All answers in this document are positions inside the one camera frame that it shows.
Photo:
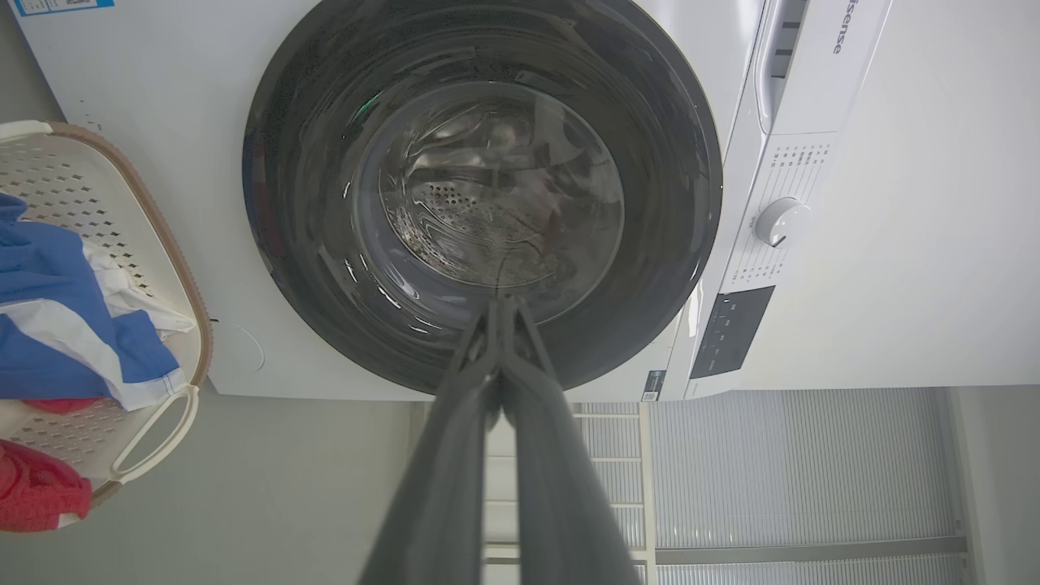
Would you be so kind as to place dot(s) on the white detergent drawer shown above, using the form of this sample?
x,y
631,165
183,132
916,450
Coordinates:
x,y
837,73

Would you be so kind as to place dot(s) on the red garment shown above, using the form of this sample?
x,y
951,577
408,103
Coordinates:
x,y
36,487

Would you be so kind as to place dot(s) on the round filter cover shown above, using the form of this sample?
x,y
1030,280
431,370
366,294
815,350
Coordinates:
x,y
240,349

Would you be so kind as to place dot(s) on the beige perforated laundry basket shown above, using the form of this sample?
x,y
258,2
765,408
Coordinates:
x,y
81,171

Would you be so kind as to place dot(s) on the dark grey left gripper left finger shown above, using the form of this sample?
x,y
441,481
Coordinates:
x,y
443,487

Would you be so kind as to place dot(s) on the blue and white label sticker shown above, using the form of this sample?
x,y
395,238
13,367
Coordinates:
x,y
57,5

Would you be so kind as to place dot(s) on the small dark label sticker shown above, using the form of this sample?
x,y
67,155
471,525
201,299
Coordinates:
x,y
653,386

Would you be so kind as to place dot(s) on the round dark glass washer door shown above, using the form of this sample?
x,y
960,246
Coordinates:
x,y
317,268

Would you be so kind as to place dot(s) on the blue and white garment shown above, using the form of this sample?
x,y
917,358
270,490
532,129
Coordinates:
x,y
49,268

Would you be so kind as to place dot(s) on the grey slatted window blind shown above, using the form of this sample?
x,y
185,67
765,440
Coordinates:
x,y
796,463

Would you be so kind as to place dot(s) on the black control display panel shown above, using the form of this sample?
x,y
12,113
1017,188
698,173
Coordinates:
x,y
731,333

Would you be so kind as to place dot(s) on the white round control knob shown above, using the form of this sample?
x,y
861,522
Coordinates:
x,y
780,221

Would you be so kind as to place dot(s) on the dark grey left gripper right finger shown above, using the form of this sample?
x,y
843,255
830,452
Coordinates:
x,y
561,504

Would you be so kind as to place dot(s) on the white front-load washing machine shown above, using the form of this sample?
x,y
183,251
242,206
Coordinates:
x,y
162,81

